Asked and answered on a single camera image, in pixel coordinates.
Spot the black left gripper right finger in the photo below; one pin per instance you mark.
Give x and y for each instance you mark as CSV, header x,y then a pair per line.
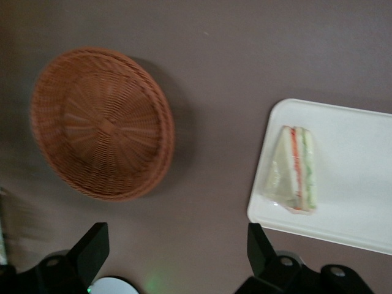
x,y
260,254

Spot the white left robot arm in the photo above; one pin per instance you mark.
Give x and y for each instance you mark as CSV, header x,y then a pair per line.
x,y
113,286

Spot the cream plastic tray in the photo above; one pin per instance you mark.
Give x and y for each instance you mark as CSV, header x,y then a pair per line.
x,y
352,183

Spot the round brown wicker basket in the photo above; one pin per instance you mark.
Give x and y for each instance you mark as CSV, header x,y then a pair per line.
x,y
101,125

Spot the plastic-wrapped triangle sandwich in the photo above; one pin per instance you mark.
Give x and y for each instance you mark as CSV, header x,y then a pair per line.
x,y
294,171

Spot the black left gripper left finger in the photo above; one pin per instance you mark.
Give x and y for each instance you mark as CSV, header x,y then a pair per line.
x,y
88,254

